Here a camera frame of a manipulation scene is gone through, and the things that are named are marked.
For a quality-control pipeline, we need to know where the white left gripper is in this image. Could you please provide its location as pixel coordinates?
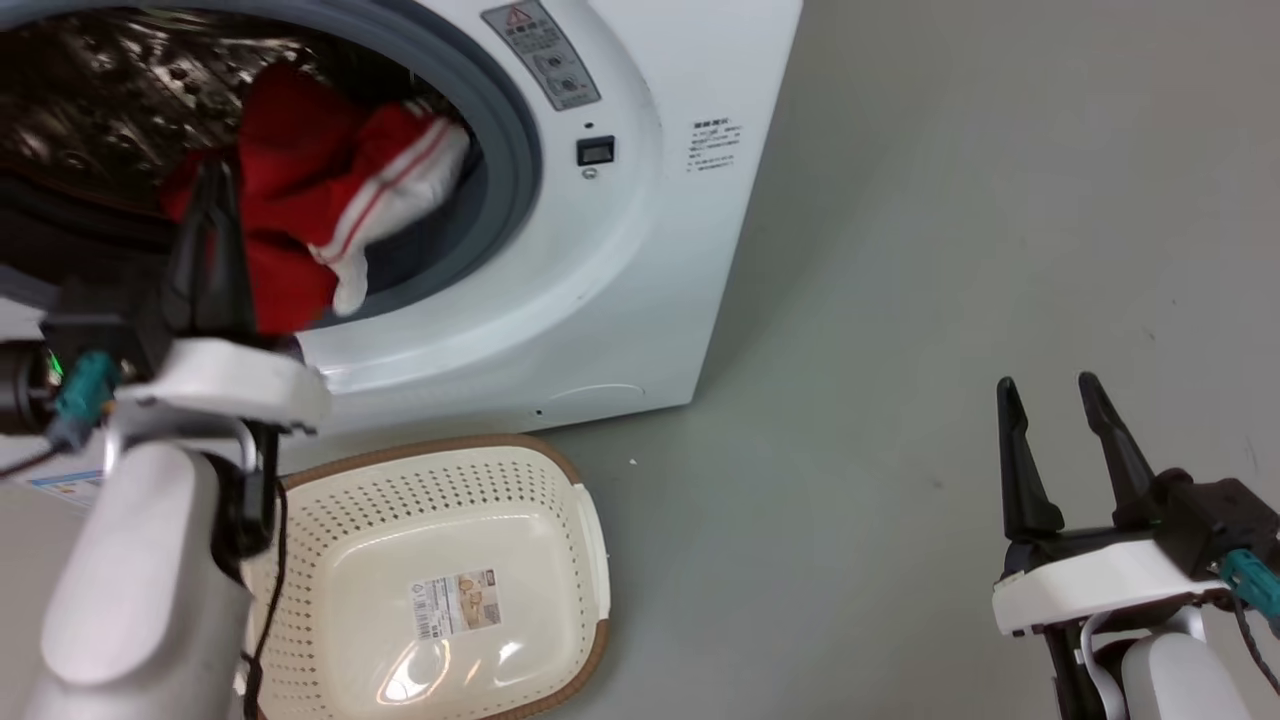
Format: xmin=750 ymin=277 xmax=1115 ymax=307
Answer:
xmin=105 ymin=160 xmax=333 ymax=473

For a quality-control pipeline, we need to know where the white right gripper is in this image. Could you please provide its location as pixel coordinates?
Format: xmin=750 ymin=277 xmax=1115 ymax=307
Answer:
xmin=992 ymin=371 xmax=1233 ymax=637

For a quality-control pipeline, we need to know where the cream perforated laundry basket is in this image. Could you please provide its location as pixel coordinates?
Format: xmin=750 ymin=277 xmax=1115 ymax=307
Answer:
xmin=240 ymin=434 xmax=612 ymax=720

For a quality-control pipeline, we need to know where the printed paper basket label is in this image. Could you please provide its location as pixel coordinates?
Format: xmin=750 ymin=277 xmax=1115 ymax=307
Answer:
xmin=411 ymin=568 xmax=501 ymax=642

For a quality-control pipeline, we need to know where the white front-load washing machine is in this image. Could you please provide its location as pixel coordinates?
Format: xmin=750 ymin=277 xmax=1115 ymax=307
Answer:
xmin=0 ymin=0 xmax=804 ymax=441

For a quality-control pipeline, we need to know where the red and white garment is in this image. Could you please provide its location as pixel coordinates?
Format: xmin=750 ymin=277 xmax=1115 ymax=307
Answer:
xmin=160 ymin=62 xmax=471 ymax=336

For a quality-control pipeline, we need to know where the grey warning sticker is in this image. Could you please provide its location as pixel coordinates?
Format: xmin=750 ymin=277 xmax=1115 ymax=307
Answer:
xmin=480 ymin=0 xmax=603 ymax=112

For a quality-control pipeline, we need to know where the small printed text label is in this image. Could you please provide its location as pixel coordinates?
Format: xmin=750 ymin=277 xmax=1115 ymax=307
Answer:
xmin=686 ymin=119 xmax=747 ymax=175

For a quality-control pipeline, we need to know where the teal left camera connector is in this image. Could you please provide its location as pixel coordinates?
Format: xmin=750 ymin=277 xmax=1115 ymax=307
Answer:
xmin=48 ymin=350 xmax=123 ymax=453

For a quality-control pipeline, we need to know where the teal camera connector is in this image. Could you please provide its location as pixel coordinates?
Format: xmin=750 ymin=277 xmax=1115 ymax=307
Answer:
xmin=1218 ymin=547 xmax=1280 ymax=641
xmin=48 ymin=350 xmax=123 ymax=453

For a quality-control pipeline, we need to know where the teal right camera connector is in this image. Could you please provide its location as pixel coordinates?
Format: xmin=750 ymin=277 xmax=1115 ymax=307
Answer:
xmin=1218 ymin=547 xmax=1280 ymax=641

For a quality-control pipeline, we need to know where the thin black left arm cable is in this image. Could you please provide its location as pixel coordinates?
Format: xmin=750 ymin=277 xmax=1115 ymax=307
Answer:
xmin=238 ymin=478 xmax=291 ymax=720

